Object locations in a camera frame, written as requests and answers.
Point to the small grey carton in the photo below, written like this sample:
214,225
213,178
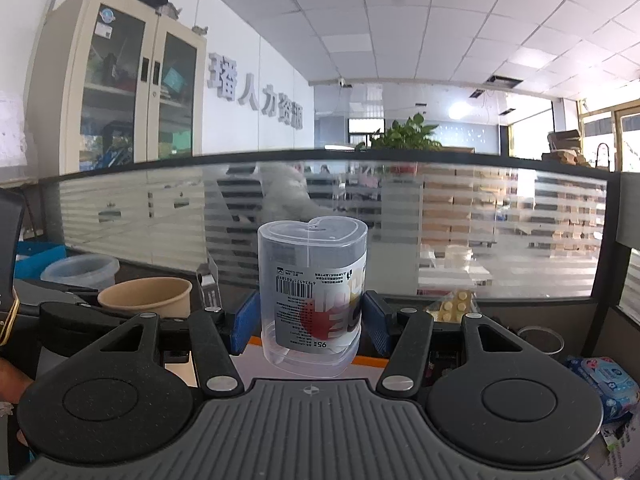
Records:
209,290

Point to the person's left forearm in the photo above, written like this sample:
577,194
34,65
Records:
12,379

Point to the brown paper bowl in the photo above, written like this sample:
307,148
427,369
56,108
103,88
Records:
145,297

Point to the grey wall lettering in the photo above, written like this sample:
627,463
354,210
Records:
260,87

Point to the orange and white box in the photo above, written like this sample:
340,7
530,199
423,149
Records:
252,367

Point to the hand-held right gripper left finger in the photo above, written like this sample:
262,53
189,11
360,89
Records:
246,321

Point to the green potted plant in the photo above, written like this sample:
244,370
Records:
402,135

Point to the stacked cardboard boxes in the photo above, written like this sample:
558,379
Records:
567,147

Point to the frosted striped glass partition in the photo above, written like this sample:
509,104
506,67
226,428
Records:
450,225

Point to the clear heart-shaped plastic container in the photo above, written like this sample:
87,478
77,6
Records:
312,300

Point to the blue plastic bin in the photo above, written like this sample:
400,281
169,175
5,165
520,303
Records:
35,255

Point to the blue wet wipes packet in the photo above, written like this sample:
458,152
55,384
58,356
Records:
607,385

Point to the clear plastic bucket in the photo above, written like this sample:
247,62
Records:
80,272

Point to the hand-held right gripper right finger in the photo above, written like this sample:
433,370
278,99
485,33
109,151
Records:
374,312

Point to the beige glass-door cabinet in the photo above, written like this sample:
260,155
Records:
120,85

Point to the yellow building block plates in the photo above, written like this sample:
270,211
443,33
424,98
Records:
455,306

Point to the ceiling security camera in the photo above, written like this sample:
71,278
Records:
343,81

